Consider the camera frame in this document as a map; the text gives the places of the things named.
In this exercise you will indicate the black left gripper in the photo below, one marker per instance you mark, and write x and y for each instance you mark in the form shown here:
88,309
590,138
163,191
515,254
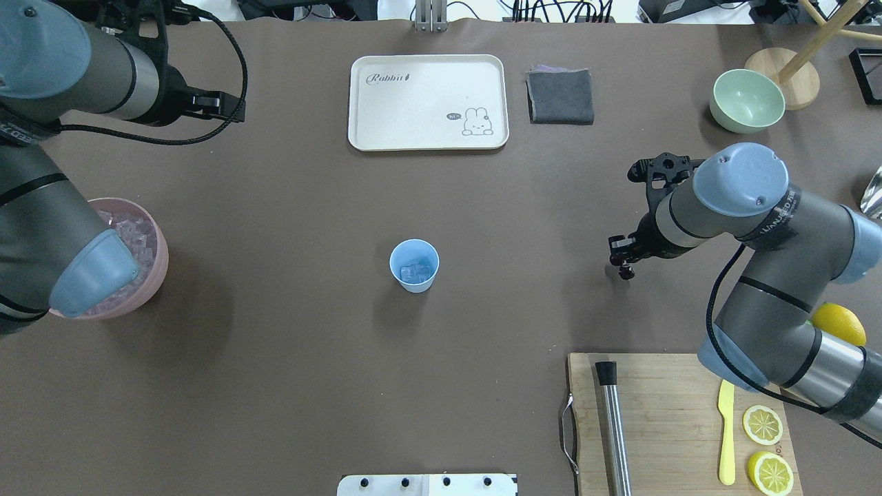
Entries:
173,96

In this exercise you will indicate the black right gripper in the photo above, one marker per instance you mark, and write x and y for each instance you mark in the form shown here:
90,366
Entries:
647,238

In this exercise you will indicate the clear ice cubes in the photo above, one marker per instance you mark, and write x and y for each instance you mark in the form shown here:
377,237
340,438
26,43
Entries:
140,237

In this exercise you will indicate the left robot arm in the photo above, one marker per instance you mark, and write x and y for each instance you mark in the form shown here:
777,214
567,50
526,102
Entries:
57,254

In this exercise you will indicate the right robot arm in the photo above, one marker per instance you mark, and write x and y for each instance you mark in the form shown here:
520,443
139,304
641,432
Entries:
764,338

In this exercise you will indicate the light blue plastic cup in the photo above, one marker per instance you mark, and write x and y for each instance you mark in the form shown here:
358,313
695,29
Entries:
409,252

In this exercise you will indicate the wooden cup stand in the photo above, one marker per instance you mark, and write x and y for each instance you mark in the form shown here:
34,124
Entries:
793,72

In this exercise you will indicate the steel ice scoop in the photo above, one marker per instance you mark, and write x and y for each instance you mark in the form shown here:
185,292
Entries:
870,203

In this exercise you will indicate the pink bowl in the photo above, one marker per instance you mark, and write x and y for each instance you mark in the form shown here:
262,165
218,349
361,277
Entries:
155,279

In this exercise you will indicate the grey folded cloth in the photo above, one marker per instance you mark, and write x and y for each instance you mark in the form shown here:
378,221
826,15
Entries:
559,96

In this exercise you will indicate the wooden cutting board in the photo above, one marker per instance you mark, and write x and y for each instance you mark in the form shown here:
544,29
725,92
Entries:
672,425

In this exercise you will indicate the mint green bowl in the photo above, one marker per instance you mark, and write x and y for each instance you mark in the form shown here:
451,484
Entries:
745,101

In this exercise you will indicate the steel muddler black tip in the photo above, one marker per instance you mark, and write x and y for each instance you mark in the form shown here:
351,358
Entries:
616,451

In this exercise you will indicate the cream rabbit tray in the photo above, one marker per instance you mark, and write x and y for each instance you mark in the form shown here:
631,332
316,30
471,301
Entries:
427,102

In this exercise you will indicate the yellow lemon rear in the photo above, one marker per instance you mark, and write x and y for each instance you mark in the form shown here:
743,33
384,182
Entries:
840,322

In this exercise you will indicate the lemon slice upper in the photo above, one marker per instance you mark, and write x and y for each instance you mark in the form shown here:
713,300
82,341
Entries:
762,425

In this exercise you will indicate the lemon slice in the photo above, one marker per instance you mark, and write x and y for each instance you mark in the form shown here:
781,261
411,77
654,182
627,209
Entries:
762,425
770,473

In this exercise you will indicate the yellow plastic knife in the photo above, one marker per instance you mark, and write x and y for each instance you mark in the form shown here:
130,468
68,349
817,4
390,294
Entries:
726,405

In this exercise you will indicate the lemon slice lower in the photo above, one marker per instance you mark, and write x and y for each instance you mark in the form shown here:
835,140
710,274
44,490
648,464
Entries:
770,473

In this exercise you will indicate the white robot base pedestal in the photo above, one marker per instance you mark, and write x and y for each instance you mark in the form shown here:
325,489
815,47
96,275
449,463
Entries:
478,483

